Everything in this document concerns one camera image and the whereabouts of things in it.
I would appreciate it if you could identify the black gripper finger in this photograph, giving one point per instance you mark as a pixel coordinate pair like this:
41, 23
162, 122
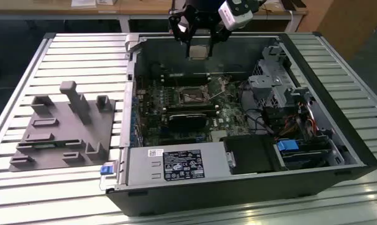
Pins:
182, 35
219, 32

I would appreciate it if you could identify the silver CPU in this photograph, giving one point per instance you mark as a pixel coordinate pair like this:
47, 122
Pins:
199, 52

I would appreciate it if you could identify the CPU socket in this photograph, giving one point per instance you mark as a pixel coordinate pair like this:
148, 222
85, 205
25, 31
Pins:
191, 97

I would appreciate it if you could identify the black flat device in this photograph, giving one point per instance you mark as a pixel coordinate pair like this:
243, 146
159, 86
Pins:
295, 3

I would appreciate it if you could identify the white box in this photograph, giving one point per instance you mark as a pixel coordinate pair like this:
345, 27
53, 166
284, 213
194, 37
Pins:
105, 2
83, 3

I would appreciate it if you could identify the metal drive cage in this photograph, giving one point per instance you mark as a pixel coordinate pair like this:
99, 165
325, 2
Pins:
270, 93

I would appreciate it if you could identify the green motherboard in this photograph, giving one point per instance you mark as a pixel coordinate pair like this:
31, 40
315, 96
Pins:
228, 112

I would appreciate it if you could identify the black graphics card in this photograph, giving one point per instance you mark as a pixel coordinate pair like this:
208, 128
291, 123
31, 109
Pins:
188, 123

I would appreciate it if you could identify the wooden cabinet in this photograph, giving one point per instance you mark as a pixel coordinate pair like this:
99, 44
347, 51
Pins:
347, 28

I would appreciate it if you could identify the silver chipset heat sink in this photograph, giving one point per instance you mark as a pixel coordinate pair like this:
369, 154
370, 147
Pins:
219, 135

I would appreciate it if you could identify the wooden desk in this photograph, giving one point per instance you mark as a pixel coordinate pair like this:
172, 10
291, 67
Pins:
35, 11

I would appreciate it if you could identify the hard disk in blue carrier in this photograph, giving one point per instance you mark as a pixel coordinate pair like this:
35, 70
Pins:
286, 145

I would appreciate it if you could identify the black plastic drive box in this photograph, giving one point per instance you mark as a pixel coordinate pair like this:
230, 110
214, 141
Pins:
254, 154

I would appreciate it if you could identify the grey parts rack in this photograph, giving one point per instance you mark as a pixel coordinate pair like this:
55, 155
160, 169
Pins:
65, 131

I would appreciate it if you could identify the silver power supply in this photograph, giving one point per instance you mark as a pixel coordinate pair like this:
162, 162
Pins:
144, 168

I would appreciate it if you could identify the blue case latch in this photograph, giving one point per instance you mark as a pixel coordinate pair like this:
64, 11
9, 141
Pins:
105, 170

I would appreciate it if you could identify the black PC case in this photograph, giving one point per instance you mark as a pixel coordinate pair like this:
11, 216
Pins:
207, 199

